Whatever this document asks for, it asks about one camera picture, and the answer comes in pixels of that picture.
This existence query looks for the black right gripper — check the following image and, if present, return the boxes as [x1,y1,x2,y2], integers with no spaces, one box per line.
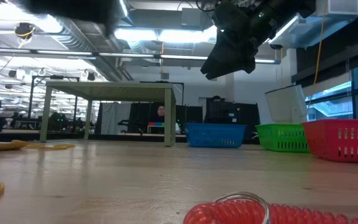
[200,2,273,80]

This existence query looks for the pale green perforated metal shelf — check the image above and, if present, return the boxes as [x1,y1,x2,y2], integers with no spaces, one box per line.
[40,81,177,147]

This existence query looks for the black metal frame stand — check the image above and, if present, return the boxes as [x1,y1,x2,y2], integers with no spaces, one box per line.
[28,74,80,125]

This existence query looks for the round black ceiling device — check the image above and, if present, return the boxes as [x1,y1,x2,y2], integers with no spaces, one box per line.
[14,22,37,40]

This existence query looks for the red plastic basket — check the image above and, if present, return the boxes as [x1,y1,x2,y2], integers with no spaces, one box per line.
[301,119,358,165]

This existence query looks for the gray ceiling air unit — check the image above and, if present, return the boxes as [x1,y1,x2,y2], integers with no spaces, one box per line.
[180,7,214,31]

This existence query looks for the black aluminium table frame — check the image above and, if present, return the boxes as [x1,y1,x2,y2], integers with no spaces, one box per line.
[0,132,188,142]

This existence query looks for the long linear ceiling light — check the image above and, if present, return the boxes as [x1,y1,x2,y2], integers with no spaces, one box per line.
[0,46,281,65]

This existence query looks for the black partition panel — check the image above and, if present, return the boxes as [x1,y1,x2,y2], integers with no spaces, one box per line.
[206,96,260,144]
[129,101,203,134]

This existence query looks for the person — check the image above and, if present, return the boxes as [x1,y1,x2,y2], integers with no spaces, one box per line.
[154,105,181,134]

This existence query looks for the blue plastic basket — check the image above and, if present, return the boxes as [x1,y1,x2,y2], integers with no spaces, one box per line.
[185,123,247,149]

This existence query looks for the yellow cable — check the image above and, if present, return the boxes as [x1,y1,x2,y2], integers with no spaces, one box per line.
[313,0,328,85]

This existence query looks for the white ceiling box unit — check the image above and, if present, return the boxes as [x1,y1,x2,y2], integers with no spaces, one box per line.
[315,0,358,18]

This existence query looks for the red spiral coil keychain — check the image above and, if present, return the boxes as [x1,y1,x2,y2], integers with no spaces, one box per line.
[183,192,358,224]

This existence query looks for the green plastic basket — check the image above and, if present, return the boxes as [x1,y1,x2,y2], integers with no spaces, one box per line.
[255,123,311,153]

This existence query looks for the white curtain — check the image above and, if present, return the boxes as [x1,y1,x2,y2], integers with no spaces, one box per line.
[100,101,132,135]

